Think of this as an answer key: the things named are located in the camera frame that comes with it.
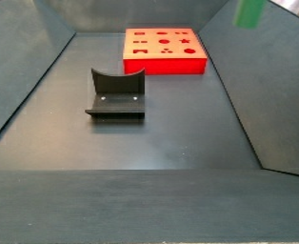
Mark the black curved holder bracket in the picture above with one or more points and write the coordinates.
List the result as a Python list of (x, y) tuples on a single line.
[(118, 94)]

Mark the green cylinder peg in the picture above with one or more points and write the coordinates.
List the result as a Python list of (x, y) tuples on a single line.
[(248, 13)]

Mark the red shape sorter board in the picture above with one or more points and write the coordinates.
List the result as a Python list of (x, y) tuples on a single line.
[(162, 51)]

